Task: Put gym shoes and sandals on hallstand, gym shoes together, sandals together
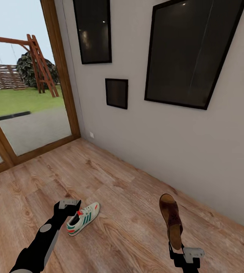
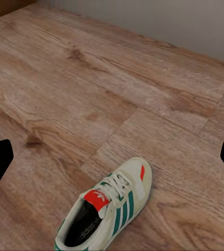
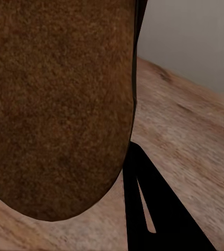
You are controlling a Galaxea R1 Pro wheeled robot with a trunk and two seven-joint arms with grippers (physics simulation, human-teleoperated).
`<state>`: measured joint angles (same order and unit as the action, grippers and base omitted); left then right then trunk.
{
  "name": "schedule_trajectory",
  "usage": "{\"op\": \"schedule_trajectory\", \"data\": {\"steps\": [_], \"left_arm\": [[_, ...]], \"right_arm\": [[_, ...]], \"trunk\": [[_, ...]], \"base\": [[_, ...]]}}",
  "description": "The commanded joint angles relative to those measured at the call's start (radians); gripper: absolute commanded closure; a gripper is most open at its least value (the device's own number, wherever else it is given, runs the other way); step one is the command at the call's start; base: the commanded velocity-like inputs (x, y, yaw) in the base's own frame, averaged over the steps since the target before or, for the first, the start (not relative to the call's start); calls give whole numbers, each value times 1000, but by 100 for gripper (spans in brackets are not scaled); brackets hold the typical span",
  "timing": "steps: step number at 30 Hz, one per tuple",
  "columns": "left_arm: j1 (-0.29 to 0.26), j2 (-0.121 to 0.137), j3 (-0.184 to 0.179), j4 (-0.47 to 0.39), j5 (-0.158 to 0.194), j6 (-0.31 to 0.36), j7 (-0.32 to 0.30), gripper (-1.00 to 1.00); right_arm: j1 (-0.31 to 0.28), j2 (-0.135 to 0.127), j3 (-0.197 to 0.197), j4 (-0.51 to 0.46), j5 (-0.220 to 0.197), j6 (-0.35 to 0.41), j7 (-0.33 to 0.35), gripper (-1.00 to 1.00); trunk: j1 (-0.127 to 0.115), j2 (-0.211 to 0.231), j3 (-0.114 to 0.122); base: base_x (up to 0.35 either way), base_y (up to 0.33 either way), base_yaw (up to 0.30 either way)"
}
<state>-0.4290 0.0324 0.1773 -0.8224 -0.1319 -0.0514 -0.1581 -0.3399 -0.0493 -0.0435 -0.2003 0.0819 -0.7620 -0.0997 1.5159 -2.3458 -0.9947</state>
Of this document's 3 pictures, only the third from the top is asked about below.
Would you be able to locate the sandal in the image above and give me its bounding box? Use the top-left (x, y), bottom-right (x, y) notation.
top-left (0, 0), bottom-right (148, 222)

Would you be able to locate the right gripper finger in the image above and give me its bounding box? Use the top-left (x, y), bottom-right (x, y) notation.
top-left (123, 142), bottom-right (216, 251)

